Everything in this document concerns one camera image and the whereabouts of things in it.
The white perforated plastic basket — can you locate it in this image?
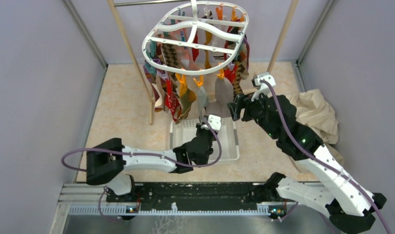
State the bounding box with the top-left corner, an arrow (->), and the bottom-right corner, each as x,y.
169,117 -> 240,164

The aluminium rail front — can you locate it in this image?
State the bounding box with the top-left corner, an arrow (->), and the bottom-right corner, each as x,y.
57,182 -> 351,216

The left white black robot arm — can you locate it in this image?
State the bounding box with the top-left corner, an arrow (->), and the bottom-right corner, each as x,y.
86,119 -> 221,202

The olive green striped sock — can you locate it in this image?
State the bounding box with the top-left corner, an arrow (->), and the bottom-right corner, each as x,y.
176,78 -> 196,124

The red white patterned sock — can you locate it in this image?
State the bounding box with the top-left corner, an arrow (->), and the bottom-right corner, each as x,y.
165,79 -> 181,122

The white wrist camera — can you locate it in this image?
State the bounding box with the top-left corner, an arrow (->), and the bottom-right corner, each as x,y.
201,115 -> 221,132
251,72 -> 276,101

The taupe grey sock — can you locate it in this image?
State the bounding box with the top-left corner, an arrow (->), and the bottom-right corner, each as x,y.
215,78 -> 234,117

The white oval clip hanger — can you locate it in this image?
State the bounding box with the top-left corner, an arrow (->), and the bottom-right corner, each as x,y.
142,0 -> 249,76

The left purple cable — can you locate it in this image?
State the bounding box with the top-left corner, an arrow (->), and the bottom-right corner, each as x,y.
61,121 -> 223,223

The wooden rack frame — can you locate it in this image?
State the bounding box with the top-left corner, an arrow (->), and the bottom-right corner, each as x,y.
107,0 -> 298,125

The cream crumpled cloth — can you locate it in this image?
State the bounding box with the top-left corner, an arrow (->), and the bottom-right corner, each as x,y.
286,89 -> 344,165

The brown yellow argyle sock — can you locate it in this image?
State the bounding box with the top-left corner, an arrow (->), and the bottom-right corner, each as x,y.
232,42 -> 250,97

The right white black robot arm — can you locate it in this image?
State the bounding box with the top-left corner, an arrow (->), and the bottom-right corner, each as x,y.
228,94 -> 387,234

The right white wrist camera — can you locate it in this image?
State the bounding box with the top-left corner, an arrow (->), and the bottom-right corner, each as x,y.
251,72 -> 276,101

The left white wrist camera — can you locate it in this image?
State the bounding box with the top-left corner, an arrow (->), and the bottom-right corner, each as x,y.
201,115 -> 221,132

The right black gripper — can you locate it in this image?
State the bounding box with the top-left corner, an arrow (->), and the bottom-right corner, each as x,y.
227,87 -> 279,140

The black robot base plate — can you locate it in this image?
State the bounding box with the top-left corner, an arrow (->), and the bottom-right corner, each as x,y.
106,182 -> 284,211

